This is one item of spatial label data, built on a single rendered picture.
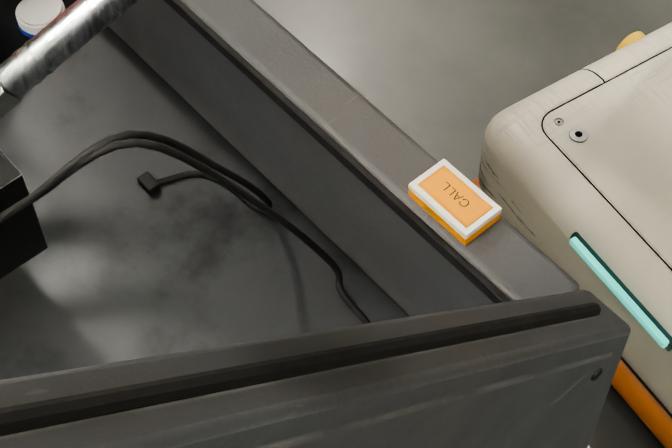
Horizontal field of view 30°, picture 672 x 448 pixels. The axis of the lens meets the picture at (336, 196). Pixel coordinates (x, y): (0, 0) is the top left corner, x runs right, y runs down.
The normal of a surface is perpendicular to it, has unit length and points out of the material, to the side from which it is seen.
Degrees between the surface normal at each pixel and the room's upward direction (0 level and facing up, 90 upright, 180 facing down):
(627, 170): 0
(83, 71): 0
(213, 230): 0
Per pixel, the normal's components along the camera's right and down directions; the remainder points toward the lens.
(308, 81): -0.01, -0.58
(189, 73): -0.76, 0.54
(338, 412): 0.65, 0.61
